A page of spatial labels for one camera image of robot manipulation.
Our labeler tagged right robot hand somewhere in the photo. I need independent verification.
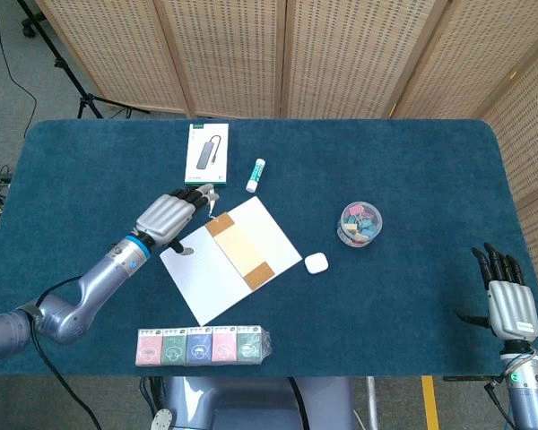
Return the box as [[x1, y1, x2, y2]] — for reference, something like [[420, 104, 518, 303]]
[[456, 242, 538, 342]]

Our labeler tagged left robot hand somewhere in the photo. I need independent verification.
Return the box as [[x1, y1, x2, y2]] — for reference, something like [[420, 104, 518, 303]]
[[135, 184, 220, 257]]

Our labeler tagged brown and cream paper bookmark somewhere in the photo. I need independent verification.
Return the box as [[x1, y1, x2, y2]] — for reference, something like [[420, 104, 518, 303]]
[[204, 201, 277, 291]]

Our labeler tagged open lined notebook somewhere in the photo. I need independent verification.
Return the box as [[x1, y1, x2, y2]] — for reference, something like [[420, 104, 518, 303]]
[[159, 195, 303, 327]]

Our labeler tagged white green USB hub box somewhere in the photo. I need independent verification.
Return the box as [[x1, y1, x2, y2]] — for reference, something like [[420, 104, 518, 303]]
[[184, 123, 230, 187]]

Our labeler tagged white green glue stick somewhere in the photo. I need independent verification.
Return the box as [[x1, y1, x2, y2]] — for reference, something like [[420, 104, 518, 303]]
[[245, 158, 267, 194]]

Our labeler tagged wrapped pocket tissue multipack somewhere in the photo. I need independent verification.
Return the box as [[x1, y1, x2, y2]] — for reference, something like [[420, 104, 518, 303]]
[[134, 325, 272, 367]]

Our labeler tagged black tripod stand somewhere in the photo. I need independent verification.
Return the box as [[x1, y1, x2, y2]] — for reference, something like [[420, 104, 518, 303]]
[[15, 0, 152, 120]]

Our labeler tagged white earbuds case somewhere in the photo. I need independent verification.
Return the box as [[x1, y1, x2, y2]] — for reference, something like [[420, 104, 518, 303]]
[[304, 253, 329, 275]]

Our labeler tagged clear jar of binder clips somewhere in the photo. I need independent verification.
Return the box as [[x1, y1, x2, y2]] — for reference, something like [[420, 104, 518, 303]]
[[336, 201, 384, 248]]

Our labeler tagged blue table cloth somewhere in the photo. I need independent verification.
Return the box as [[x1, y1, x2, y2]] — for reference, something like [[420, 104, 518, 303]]
[[0, 118, 538, 377]]

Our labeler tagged blue-grey robot torso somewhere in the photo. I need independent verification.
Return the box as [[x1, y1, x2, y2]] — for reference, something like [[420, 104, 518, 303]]
[[138, 375, 358, 430]]

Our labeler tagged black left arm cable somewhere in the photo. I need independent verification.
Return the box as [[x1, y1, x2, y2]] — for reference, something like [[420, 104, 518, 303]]
[[29, 275, 104, 430]]

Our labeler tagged black floor cable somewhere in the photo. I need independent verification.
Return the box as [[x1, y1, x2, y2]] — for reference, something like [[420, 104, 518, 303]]
[[0, 0, 38, 140]]

